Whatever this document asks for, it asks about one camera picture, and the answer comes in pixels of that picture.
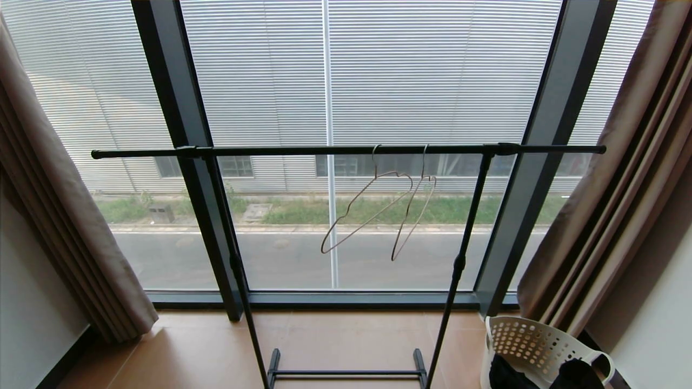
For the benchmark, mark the brown curtain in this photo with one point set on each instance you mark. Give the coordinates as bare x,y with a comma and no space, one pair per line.
621,189
65,216

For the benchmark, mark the pink clothes hanger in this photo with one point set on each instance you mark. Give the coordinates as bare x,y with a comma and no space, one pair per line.
377,174
425,177

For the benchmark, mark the heap of clothes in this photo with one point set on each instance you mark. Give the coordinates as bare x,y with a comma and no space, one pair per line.
508,376

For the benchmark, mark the white laundry basket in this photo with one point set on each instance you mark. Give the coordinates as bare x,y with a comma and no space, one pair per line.
532,340

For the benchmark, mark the black clothes rack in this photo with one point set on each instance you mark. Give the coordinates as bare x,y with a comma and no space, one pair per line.
270,152

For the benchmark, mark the window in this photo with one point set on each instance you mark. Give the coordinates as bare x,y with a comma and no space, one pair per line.
378,81

